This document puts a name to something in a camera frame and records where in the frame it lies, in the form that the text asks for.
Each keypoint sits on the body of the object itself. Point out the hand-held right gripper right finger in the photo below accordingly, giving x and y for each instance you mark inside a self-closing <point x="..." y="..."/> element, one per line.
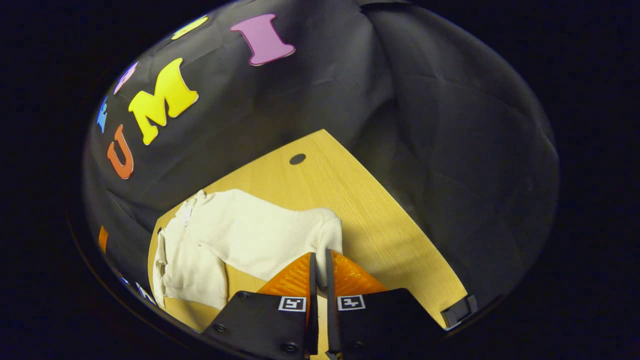
<point x="332" y="325"/>

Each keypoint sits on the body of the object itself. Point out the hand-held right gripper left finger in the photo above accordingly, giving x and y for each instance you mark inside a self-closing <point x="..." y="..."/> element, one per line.
<point x="314" y="325"/>

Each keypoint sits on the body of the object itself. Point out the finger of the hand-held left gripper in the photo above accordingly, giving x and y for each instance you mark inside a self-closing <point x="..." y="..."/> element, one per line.
<point x="102" y="239"/>

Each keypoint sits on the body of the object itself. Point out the cream knit sweater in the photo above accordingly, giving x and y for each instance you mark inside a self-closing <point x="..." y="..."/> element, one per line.
<point x="250" y="235"/>

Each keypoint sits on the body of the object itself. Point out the black table edge clamp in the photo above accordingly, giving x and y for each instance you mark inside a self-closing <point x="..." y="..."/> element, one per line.
<point x="457" y="311"/>

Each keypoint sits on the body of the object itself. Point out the black backdrop cloth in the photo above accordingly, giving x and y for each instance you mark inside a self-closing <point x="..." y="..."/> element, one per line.
<point x="300" y="100"/>

